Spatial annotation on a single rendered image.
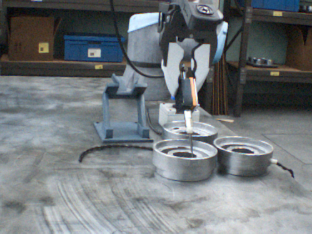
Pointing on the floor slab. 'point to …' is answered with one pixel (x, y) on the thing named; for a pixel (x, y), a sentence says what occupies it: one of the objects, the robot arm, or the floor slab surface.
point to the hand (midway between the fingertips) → (185, 89)
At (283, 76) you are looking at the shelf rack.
